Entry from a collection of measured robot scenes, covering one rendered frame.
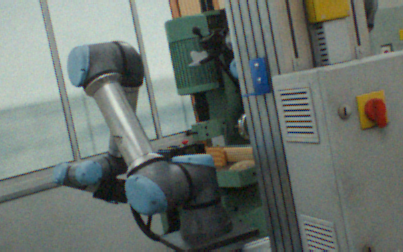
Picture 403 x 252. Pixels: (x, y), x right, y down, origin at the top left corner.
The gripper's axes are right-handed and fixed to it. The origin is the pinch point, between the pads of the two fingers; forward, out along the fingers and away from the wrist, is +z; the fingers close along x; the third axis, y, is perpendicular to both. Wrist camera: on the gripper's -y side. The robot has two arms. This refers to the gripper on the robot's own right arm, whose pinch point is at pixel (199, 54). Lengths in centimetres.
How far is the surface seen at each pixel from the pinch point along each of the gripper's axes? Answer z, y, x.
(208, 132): 9.1, -28.8, 13.9
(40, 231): 146, -55, 57
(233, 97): 5.6, -26.9, -4.5
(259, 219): -9, -60, 33
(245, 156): -8.8, -38.3, 19.0
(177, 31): 8.9, 9.8, -4.7
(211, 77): 4.4, -12.3, -0.9
